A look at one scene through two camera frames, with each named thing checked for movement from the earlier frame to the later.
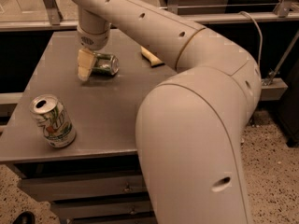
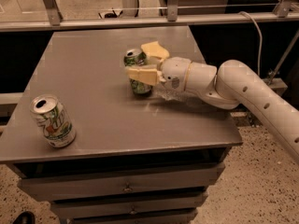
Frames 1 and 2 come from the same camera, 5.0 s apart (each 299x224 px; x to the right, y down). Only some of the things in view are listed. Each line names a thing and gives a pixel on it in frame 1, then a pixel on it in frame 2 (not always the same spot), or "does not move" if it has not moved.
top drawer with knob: [66, 188] does not move
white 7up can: [54, 120] does not move
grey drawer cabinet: [98, 179] does not move
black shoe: [25, 217] does not move
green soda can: [106, 64] -> [133, 58]
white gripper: [94, 40] -> [173, 71]
